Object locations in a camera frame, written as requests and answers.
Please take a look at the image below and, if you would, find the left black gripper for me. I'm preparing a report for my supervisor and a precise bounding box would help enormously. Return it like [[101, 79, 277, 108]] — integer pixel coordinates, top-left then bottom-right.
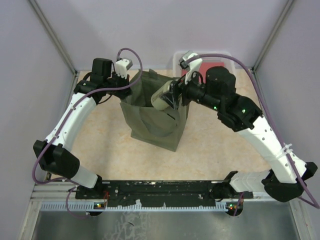
[[103, 70, 132, 99]]

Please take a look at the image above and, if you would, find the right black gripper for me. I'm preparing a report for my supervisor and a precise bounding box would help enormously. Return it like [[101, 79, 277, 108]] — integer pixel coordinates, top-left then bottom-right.
[[160, 66, 222, 112]]

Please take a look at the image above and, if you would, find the green bottle beige cap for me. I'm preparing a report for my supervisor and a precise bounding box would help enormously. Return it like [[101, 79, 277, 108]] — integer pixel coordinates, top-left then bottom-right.
[[150, 80, 174, 111]]

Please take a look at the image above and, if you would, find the green canvas bag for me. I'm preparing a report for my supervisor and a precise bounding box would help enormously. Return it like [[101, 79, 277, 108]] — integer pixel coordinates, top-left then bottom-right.
[[120, 69, 190, 152]]

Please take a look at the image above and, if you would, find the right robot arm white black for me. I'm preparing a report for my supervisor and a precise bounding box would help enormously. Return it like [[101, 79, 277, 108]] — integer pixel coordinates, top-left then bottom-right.
[[160, 66, 318, 203]]

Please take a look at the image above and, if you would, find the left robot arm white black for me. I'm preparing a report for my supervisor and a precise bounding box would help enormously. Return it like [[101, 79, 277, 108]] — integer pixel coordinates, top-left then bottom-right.
[[33, 58, 133, 199]]

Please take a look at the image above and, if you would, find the red folded cloth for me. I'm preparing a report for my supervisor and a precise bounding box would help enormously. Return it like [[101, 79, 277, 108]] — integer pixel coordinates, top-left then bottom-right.
[[199, 61, 225, 75]]

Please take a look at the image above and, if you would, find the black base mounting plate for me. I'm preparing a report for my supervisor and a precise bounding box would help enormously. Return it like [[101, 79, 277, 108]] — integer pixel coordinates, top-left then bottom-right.
[[75, 180, 254, 210]]

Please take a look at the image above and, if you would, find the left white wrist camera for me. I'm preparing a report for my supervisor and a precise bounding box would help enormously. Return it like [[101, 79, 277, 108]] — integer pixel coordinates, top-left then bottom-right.
[[114, 58, 133, 79]]

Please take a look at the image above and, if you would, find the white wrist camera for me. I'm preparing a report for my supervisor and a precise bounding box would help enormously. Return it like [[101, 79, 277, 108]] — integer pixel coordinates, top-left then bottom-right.
[[178, 50, 203, 85], [114, 58, 133, 79]]

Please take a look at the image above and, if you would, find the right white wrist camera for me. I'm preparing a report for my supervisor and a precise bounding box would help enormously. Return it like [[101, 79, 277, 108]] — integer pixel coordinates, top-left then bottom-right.
[[178, 50, 203, 85]]

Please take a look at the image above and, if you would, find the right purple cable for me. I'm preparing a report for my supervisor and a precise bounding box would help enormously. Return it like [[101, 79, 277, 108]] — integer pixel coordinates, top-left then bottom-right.
[[187, 53, 320, 217]]

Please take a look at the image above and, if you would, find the purple cable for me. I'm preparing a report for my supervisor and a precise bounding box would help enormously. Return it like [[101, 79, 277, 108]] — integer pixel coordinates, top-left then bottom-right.
[[187, 53, 320, 217], [31, 47, 145, 220]]

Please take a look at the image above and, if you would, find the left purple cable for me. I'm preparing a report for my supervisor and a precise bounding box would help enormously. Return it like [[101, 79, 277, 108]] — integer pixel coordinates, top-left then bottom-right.
[[31, 47, 145, 220]]

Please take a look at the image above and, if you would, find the aluminium front rail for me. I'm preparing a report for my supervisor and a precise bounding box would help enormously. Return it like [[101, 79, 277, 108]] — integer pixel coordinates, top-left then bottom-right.
[[31, 180, 297, 216]]

